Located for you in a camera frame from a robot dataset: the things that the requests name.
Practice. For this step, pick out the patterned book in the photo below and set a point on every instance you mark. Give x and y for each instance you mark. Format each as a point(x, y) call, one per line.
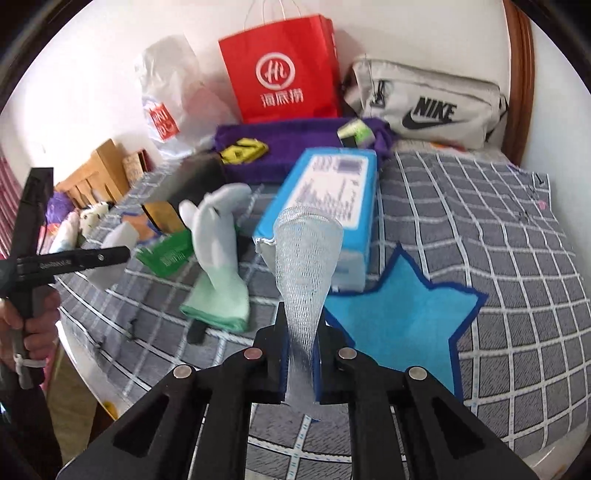
point(135, 168)

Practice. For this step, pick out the yellow pouch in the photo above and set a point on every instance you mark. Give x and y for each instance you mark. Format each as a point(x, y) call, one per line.
point(244, 151)

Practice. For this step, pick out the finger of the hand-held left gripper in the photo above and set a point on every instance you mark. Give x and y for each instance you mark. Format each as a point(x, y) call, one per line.
point(87, 259)

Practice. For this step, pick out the white foam mesh net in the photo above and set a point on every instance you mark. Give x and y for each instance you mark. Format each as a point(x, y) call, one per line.
point(304, 277)

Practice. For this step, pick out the blue star mat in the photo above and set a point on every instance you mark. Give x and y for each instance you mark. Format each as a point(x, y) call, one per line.
point(406, 323)

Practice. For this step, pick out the red striped cloth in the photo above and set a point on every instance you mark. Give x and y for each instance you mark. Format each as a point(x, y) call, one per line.
point(9, 198)

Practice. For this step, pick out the red paper shopping bag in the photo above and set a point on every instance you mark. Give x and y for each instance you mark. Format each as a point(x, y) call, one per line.
point(281, 69)

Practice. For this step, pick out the brown wooden door frame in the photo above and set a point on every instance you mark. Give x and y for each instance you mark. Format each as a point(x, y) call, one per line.
point(519, 83)

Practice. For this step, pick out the white and green glove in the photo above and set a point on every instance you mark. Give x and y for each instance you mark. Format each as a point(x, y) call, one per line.
point(217, 258)

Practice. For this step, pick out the dark green tea tin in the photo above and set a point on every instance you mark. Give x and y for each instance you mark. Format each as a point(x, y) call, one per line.
point(194, 180)

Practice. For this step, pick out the white sponge block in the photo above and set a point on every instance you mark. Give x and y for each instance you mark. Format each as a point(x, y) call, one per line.
point(117, 237)

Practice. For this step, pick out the grey checkered tablecloth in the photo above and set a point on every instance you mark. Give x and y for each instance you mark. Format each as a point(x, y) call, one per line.
point(485, 258)

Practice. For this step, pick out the wooden headboard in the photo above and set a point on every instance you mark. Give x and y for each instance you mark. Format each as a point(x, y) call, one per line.
point(99, 175)

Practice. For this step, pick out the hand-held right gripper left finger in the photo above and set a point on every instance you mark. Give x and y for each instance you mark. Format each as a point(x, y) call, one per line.
point(282, 355)

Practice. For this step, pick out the white plastic shopping bag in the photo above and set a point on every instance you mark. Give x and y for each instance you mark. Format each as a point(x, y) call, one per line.
point(171, 101)

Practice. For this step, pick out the light green wipes pack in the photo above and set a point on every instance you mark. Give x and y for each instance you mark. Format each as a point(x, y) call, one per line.
point(354, 133)

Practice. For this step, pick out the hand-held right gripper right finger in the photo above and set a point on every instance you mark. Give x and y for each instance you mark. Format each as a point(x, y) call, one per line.
point(316, 374)

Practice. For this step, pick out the brown star mat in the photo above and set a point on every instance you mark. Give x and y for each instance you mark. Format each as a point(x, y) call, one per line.
point(147, 230)

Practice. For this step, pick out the person's left hand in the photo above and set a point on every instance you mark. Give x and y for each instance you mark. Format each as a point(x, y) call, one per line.
point(44, 323)

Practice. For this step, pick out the purple fabric tray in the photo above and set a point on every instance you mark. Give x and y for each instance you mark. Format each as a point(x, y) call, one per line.
point(295, 143)

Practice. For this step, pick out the green packet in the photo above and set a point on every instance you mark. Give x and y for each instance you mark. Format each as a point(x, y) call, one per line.
point(164, 254)

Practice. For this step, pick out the blue tissue pack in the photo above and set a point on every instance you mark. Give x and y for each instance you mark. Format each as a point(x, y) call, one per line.
point(323, 194)

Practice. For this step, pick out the purple plush toy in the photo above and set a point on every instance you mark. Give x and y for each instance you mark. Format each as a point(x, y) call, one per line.
point(57, 207)

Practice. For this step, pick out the grey waist bag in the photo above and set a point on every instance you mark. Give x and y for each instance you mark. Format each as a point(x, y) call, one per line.
point(425, 110)

